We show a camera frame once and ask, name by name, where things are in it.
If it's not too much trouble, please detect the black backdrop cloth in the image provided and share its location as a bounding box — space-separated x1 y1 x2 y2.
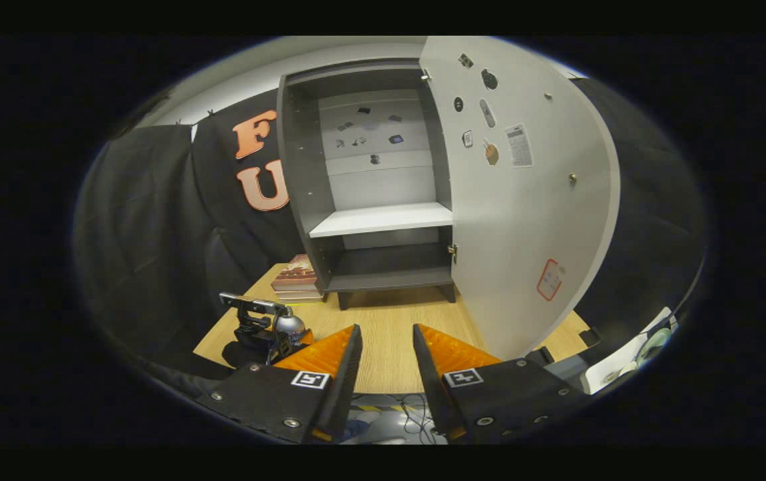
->
72 77 711 381

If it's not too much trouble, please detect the tangle of cables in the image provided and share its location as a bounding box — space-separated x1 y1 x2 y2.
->
349 393 438 443

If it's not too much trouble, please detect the light grey cabinet door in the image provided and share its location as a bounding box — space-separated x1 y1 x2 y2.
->
418 35 622 361

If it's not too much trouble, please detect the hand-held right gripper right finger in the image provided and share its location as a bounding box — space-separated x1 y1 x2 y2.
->
413 323 590 443

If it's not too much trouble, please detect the white cabinet shelf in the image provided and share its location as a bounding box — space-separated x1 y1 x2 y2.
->
308 202 453 239

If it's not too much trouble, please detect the brown cover book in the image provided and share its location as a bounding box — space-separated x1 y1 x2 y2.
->
270 254 320 293

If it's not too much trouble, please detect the pale green round object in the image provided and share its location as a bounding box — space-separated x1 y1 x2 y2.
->
635 327 672 367

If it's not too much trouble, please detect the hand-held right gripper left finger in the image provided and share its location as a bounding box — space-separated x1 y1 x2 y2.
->
196 324 363 445

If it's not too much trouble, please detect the dark grey cabinet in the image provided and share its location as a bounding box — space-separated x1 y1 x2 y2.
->
277 59 457 311

